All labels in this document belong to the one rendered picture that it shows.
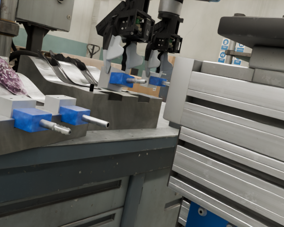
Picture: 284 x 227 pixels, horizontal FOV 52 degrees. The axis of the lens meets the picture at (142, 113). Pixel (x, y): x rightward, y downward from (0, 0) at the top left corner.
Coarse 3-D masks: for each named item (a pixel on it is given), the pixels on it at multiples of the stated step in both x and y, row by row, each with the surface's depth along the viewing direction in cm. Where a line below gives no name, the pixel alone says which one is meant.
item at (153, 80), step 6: (144, 72) 101; (150, 72) 99; (144, 78) 101; (150, 78) 100; (156, 78) 98; (162, 78) 99; (144, 84) 101; (150, 84) 101; (156, 84) 98; (162, 84) 99; (168, 84) 97
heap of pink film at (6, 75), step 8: (0, 64) 64; (8, 64) 67; (0, 72) 61; (8, 72) 62; (0, 80) 61; (8, 80) 61; (16, 80) 63; (8, 88) 60; (16, 88) 61; (24, 88) 63
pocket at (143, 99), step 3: (138, 96) 85; (141, 96) 85; (144, 96) 84; (138, 99) 85; (141, 99) 84; (144, 99) 84; (147, 99) 83; (141, 102) 80; (144, 102) 81; (147, 102) 83
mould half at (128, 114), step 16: (32, 64) 85; (48, 64) 88; (64, 64) 94; (32, 80) 85; (48, 80) 80; (80, 80) 91; (96, 80) 97; (80, 96) 70; (96, 96) 68; (128, 96) 76; (96, 112) 69; (112, 112) 73; (128, 112) 77; (144, 112) 82; (96, 128) 70; (112, 128) 74; (128, 128) 79
